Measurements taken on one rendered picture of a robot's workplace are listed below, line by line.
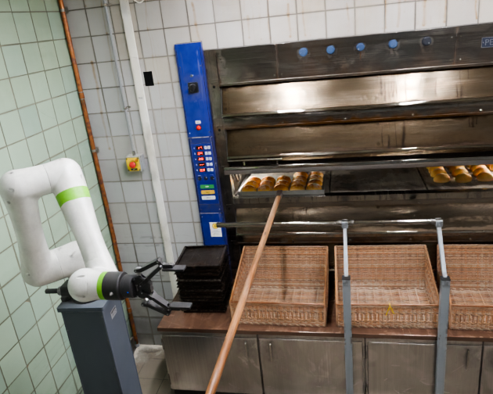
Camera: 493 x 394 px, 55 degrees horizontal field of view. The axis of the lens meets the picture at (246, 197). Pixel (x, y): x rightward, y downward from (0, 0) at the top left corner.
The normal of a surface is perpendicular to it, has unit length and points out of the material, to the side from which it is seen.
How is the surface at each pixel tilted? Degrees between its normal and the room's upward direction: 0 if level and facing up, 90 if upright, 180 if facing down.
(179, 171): 90
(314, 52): 90
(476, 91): 70
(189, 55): 90
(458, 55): 92
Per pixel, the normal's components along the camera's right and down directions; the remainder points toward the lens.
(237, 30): -0.18, 0.36
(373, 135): -0.21, 0.03
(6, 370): 0.98, -0.03
